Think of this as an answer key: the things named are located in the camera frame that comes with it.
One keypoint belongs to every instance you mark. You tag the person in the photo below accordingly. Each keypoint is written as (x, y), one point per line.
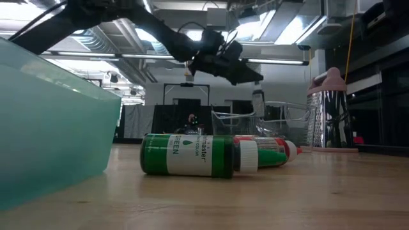
(191, 119)

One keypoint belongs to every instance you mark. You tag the teal plastic bin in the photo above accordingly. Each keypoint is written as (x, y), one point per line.
(48, 127)

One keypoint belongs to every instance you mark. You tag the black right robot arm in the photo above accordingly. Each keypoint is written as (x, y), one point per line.
(388, 8)

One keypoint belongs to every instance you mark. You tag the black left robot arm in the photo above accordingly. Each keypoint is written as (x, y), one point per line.
(169, 38)

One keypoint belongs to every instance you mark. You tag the black curtain screen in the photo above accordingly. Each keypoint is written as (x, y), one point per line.
(169, 118)

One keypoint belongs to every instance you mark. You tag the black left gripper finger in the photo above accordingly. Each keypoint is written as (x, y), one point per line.
(237, 82)
(243, 72)

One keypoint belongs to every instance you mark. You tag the grey curtain screen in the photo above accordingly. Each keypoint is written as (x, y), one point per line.
(137, 121)

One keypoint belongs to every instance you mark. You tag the clear plastic container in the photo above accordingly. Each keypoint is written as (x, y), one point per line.
(287, 127)

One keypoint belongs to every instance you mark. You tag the black ceiling spot lamp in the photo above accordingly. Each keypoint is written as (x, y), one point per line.
(114, 78)

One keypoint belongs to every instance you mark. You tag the long ceiling light bar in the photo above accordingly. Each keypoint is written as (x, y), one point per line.
(96, 54)

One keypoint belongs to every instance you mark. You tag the dark green food colour bottle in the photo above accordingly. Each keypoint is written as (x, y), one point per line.
(188, 156)

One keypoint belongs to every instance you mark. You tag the red food colour bottle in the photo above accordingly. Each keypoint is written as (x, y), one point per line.
(289, 150)

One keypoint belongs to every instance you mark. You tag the black gantry frame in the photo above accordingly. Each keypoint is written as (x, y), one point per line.
(187, 85)

